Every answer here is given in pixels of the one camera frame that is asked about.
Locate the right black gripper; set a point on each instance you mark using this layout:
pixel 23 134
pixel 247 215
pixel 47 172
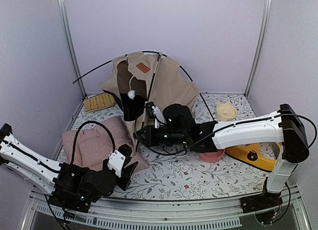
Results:
pixel 150 139

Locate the woven scratcher tray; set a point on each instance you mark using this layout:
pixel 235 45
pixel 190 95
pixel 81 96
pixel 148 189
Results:
pixel 98 102

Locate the pink pet bowl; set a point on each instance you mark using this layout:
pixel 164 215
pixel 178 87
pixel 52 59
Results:
pixel 212 157

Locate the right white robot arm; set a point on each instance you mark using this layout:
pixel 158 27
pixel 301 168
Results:
pixel 178 127

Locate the cream cat bowl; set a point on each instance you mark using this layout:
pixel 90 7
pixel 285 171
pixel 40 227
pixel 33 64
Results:
pixel 226 112

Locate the black tent pole one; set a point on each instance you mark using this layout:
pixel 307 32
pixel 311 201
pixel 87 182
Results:
pixel 159 56

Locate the right aluminium frame post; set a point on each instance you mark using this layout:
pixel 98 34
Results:
pixel 259 45

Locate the aluminium frame post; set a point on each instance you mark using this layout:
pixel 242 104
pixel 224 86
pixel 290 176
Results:
pixel 67 31
pixel 259 45

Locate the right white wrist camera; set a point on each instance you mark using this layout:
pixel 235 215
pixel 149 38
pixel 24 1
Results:
pixel 156 113

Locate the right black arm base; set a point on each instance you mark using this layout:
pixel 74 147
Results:
pixel 262 201

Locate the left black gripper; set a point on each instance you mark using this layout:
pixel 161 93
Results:
pixel 126 173

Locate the yellow double bowl stand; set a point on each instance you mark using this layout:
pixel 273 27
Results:
pixel 251 154

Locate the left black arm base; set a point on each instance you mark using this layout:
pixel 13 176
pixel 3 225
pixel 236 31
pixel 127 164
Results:
pixel 68 201

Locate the white pompom toy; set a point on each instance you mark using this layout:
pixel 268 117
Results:
pixel 131 94

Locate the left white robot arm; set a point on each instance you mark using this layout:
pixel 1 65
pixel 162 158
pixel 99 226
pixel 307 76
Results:
pixel 68 186

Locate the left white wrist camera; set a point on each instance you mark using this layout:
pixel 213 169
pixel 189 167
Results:
pixel 116 162

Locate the left aluminium frame post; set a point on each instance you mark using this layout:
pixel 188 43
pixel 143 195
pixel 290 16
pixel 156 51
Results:
pixel 67 31

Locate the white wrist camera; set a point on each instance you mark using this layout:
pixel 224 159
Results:
pixel 156 113
pixel 116 162

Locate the pink checkered cushion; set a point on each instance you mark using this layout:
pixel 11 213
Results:
pixel 94 145

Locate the beige fabric pet tent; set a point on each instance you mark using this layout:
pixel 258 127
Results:
pixel 133 117

